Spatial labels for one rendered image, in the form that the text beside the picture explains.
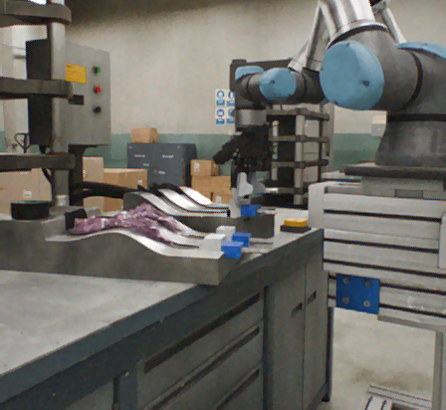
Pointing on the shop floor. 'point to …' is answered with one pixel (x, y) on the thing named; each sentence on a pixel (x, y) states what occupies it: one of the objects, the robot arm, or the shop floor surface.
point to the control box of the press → (83, 107)
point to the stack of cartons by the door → (210, 182)
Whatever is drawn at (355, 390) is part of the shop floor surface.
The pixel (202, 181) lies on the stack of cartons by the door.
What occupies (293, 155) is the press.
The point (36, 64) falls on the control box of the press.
